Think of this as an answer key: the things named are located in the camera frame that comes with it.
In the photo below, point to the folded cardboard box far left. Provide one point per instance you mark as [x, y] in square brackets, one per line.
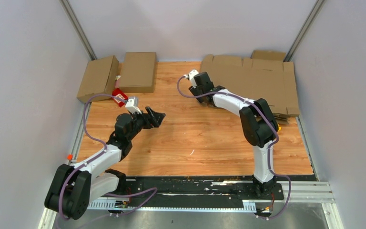
[99, 78]

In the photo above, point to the red plastic block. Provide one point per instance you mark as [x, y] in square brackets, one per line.
[119, 97]

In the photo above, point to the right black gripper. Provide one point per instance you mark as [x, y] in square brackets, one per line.
[194, 90]

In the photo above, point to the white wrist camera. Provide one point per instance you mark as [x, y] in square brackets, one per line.
[190, 76]
[132, 105]

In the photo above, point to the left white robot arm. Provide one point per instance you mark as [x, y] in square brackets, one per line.
[76, 186]

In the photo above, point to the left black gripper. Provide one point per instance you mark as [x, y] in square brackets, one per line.
[154, 120]

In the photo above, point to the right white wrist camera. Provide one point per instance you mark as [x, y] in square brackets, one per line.
[190, 76]

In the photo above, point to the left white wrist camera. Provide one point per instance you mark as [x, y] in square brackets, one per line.
[132, 105]

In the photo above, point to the stack of flat cardboard sheets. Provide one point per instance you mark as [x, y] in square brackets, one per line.
[263, 75]

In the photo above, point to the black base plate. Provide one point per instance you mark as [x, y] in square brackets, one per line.
[212, 192]

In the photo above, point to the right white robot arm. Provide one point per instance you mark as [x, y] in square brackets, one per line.
[258, 123]

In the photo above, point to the folded cardboard box upright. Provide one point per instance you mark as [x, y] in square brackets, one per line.
[138, 72]

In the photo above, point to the pink white small item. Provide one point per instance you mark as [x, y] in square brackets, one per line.
[117, 82]

